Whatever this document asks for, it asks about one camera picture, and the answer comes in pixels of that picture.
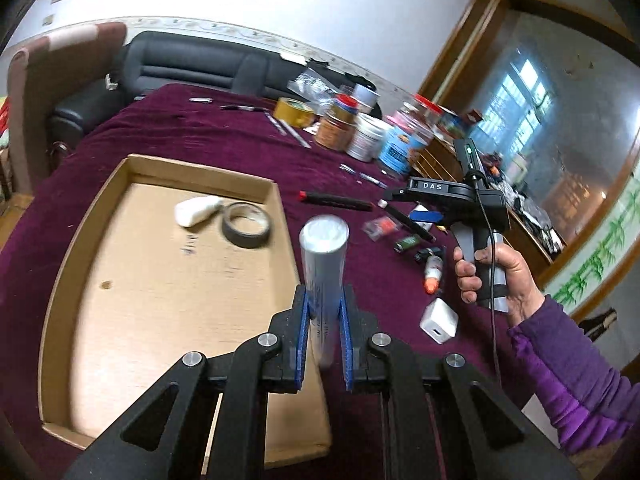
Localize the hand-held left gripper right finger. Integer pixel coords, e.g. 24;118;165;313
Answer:
340;284;583;480

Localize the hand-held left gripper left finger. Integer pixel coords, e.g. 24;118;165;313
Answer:
62;284;311;480

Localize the silver metal cylinder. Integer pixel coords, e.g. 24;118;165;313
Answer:
299;215;350;368

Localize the white charger plug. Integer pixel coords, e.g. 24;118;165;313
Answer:
419;298;460;345

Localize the shallow cardboard box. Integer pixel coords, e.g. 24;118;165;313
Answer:
37;154;333;471

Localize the person's right forearm purple sleeve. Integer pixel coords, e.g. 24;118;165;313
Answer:
507;295;640;456

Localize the person's right hand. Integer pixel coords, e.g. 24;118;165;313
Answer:
452;241;546;331

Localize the blue and white card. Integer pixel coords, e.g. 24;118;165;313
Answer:
409;204;443;225

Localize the small clear packet orange piece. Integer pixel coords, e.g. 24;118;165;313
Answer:
362;216;401;242

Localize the blue pen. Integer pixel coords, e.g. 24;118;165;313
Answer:
340;163;388;189

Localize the black marker red cap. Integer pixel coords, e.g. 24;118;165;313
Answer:
299;190;375;212

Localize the white glue bottle orange cap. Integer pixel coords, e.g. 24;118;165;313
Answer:
422;255;445;295

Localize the white plastic jar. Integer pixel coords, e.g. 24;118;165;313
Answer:
346;112;391;162

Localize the green tin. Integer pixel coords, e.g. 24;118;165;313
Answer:
435;112;472;141

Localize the clear jar red lid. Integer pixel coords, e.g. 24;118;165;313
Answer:
400;94;443;131

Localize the brown cardboard box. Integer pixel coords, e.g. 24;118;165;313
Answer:
315;95;358;151

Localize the white round container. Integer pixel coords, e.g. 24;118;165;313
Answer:
352;82;381;116

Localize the grey tape roll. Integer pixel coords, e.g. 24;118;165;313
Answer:
221;202;272;249

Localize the long silver pen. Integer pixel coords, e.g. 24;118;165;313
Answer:
265;112;312;149

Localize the yellow tape roll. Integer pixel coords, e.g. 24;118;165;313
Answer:
272;97;316;130

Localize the clear plastic bag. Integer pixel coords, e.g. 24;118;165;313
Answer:
290;67;333;106

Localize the wooden framed glass door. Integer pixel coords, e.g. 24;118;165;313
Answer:
417;0;640;286

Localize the white plastic bottle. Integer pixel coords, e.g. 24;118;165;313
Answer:
174;196;223;228

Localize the black leather sofa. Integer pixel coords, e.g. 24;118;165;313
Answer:
47;30;376;136

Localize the brown armchair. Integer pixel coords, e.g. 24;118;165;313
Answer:
7;22;128;193

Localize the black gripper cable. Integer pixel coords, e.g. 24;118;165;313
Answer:
470;175;506;386

